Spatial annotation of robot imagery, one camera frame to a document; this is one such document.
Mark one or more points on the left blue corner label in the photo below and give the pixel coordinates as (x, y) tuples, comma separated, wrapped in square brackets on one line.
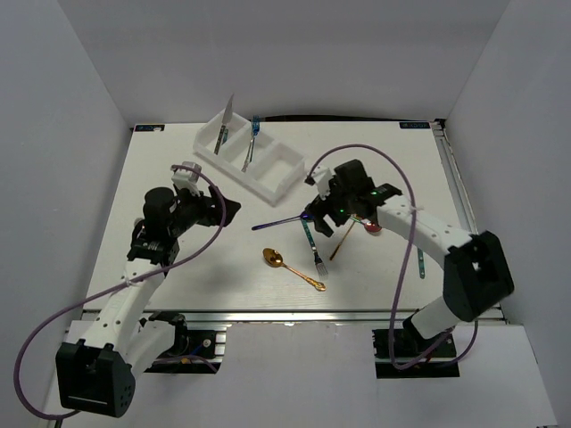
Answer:
[(149, 128)]

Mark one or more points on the dark handled steak knife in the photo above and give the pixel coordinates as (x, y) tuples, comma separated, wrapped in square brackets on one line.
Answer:
[(226, 118)]

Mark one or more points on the slim gold spoon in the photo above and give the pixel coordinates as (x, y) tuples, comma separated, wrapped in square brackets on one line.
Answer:
[(354, 221)]

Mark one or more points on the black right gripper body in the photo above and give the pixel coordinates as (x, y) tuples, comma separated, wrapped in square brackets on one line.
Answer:
[(336, 204)]

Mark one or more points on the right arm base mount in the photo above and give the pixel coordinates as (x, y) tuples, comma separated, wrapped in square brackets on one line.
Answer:
[(406, 347)]

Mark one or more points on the aluminium table frame rail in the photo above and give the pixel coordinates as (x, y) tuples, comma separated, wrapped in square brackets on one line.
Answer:
[(464, 200)]

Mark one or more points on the ornate silver fork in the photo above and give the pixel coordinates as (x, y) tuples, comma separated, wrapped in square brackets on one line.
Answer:
[(248, 157)]

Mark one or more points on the teal handled silver fork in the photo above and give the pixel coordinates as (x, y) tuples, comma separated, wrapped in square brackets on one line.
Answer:
[(318, 262)]

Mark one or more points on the right blue corner label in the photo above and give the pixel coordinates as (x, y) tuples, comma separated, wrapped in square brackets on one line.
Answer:
[(414, 125)]

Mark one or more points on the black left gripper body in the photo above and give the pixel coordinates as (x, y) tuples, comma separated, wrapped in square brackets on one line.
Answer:
[(192, 209)]

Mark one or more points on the ornate gold spoon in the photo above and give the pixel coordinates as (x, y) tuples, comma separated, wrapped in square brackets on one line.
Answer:
[(274, 259)]

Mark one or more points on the rainbow iridescent spoon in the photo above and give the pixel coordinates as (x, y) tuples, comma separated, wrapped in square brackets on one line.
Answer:
[(372, 228)]

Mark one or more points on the white three-compartment plastic tray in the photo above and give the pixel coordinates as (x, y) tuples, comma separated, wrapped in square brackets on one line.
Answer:
[(262, 164)]

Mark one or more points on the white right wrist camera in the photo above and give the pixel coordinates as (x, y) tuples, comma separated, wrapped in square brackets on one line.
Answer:
[(320, 178)]

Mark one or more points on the teal handled silver spoon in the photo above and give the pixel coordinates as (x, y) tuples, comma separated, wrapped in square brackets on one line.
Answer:
[(421, 264)]

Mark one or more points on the blue iridescent fork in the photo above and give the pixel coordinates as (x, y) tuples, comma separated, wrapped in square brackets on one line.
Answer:
[(256, 125)]

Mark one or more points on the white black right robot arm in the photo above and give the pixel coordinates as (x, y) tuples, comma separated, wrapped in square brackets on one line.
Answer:
[(386, 206)]

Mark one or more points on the purple blue iridescent spoon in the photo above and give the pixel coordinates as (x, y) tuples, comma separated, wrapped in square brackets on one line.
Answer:
[(303, 216)]

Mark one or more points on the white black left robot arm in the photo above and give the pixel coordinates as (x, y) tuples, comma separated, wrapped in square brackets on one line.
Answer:
[(98, 373)]

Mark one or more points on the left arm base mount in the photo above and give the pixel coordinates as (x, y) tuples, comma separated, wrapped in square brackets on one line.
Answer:
[(195, 350)]

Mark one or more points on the blue corner label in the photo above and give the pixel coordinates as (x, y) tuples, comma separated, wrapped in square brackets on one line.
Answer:
[(149, 128), (414, 125)]

